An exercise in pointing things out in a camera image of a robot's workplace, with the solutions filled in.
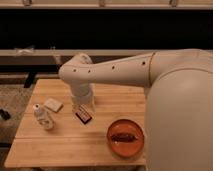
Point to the clear plastic bottle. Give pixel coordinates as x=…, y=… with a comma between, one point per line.
x=43, y=117

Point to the orange ceramic bowl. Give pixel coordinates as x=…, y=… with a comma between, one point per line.
x=125, y=138

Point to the grey metal rail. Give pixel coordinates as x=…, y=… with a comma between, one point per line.
x=54, y=56

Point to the small black object on floor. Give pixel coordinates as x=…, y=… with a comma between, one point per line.
x=4, y=114

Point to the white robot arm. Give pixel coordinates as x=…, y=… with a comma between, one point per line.
x=179, y=101

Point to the white sponge block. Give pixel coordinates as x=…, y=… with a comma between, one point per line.
x=53, y=105

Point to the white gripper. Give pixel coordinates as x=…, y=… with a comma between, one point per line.
x=82, y=95

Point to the dark chocolate bar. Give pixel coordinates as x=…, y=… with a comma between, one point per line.
x=83, y=114

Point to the wooden table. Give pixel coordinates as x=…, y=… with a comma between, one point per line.
x=71, y=142

